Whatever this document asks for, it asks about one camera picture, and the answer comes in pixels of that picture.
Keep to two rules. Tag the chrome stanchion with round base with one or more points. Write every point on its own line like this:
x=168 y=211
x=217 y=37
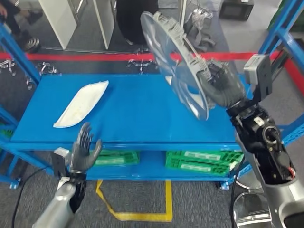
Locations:
x=249 y=207
x=247 y=182

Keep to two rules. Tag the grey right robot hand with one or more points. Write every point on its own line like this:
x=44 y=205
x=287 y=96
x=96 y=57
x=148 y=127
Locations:
x=225 y=91

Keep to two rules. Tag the yellow floor tape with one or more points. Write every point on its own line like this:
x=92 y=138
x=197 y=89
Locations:
x=168 y=198

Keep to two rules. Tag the grey bag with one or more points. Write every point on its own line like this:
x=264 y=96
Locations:
x=197 y=34

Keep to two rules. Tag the black microwave oven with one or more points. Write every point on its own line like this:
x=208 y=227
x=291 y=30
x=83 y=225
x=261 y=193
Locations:
x=234 y=11

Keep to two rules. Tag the red barrier belt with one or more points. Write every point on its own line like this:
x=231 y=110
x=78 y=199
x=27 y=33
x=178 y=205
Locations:
x=71 y=57
x=294 y=74

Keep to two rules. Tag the white plastic cover part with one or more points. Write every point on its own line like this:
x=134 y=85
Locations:
x=81 y=104

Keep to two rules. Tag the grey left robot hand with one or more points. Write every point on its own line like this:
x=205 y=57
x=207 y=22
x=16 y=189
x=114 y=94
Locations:
x=81 y=157

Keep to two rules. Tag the black ribbed stool seat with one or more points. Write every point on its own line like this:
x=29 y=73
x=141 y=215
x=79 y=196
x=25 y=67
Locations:
x=32 y=44

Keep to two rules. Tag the blue metal shelf rack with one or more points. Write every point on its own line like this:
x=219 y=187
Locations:
x=133 y=110

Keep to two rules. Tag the white desk panel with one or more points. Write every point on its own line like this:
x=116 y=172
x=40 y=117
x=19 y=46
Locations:
x=59 y=22

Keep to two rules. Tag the black round stool chrome base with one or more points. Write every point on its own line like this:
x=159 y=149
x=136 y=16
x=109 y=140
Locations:
x=142 y=63

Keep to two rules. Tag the white power strip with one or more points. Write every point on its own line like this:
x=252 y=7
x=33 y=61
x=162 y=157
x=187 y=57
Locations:
x=201 y=14

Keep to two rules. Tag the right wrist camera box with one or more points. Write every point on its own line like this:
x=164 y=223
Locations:
x=263 y=75

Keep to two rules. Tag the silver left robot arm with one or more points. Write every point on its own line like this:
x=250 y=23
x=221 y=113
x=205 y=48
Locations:
x=56 y=204

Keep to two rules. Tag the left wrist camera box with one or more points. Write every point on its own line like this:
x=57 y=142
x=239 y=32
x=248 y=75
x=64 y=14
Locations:
x=58 y=163

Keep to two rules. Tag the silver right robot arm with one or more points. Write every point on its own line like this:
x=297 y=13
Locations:
x=268 y=151

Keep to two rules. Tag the silver plastic wheel hubcap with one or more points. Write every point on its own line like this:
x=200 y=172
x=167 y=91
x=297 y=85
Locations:
x=166 y=47

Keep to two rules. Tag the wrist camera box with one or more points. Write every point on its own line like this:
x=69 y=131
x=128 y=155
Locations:
x=58 y=163
x=263 y=75

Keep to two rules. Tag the grey metal frame legs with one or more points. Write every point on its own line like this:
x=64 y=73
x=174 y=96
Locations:
x=74 y=12

